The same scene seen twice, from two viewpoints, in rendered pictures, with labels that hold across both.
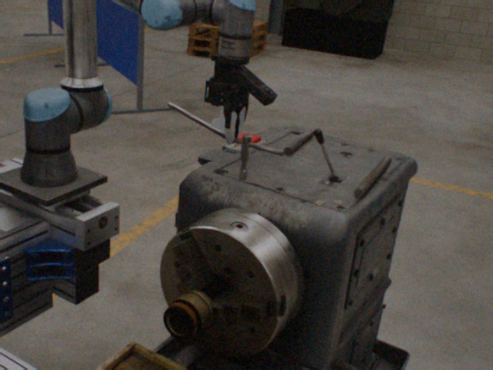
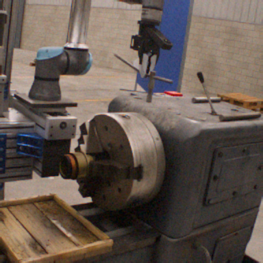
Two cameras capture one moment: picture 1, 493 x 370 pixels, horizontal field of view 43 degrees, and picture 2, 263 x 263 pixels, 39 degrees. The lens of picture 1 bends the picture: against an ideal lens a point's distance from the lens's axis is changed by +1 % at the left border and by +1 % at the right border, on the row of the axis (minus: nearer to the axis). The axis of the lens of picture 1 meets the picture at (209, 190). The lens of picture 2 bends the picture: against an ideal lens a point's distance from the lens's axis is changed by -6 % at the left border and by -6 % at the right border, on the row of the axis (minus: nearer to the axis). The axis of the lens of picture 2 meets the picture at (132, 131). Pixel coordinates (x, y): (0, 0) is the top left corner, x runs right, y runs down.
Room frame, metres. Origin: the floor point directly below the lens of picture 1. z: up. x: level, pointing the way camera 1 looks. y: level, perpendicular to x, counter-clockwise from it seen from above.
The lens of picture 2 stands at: (0.05, -0.46, 1.50)
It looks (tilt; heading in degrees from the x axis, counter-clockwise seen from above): 14 degrees down; 17
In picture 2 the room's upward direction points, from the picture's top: 8 degrees clockwise
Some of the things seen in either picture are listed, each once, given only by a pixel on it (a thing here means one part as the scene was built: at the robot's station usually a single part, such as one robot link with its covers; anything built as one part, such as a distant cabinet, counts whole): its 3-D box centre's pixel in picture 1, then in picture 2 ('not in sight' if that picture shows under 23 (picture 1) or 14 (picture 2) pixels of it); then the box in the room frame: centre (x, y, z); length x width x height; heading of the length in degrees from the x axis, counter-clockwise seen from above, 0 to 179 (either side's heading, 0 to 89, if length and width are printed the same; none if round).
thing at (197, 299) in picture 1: (190, 313); (77, 166); (1.07, 0.02, 1.08); 0.09 x 0.09 x 0.09; 59
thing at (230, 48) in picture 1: (234, 47); (150, 15); (1.43, -0.03, 1.57); 0.08 x 0.08 x 0.05
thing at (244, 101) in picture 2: (228, 38); (241, 105); (9.42, -0.11, 0.22); 1.25 x 0.86 x 0.44; 159
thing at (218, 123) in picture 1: (222, 126); (139, 64); (1.42, -0.02, 1.38); 0.06 x 0.03 x 0.09; 59
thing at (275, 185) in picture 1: (296, 227); (192, 154); (1.55, -0.25, 1.06); 0.59 x 0.48 x 0.39; 149
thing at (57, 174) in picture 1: (48, 159); (46, 86); (1.54, 0.44, 1.21); 0.15 x 0.15 x 0.10
